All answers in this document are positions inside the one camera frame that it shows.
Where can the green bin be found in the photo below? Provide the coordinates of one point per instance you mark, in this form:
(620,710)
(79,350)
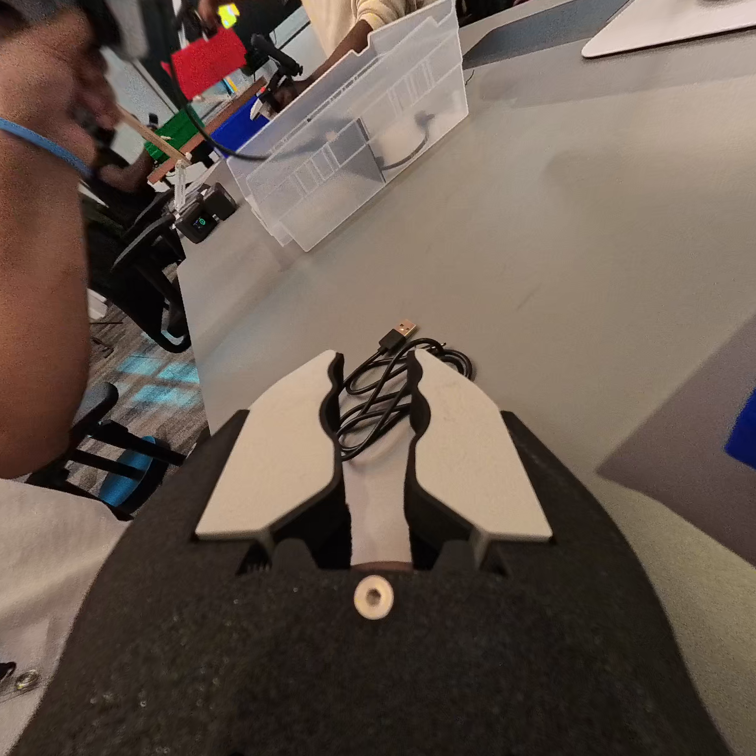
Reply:
(177,133)

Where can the black bin divider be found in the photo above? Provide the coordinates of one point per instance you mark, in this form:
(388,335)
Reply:
(360,156)

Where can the person's left hand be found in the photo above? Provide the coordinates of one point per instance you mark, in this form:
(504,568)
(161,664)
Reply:
(47,77)

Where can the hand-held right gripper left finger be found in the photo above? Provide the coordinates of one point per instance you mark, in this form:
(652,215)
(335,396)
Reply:
(271,466)

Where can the person's light trousers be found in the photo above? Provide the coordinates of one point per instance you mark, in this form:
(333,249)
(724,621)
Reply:
(47,561)

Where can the wooden stick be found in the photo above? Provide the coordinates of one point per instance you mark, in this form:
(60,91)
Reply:
(153,137)

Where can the clear plastic bin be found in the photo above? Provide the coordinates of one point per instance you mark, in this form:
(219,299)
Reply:
(331,195)

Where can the black office chair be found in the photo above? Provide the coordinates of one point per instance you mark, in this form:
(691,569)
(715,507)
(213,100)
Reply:
(147,266)

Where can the white tablet stand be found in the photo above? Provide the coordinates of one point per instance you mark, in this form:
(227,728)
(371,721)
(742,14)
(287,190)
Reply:
(649,29)

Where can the red bin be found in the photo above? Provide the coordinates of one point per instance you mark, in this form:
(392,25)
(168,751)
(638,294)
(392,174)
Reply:
(206,62)

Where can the black desktop device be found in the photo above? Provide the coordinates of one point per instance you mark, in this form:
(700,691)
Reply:
(201,221)

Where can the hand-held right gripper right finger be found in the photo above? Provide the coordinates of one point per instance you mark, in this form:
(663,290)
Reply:
(478,466)

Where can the grey desk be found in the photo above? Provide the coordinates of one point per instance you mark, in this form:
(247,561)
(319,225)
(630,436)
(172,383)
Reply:
(561,236)

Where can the black stool blue seat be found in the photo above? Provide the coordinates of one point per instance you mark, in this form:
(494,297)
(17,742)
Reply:
(130,478)

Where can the blue wristband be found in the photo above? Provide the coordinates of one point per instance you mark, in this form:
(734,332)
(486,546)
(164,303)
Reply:
(41,143)

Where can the person's left forearm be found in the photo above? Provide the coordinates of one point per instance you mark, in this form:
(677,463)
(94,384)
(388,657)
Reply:
(35,295)

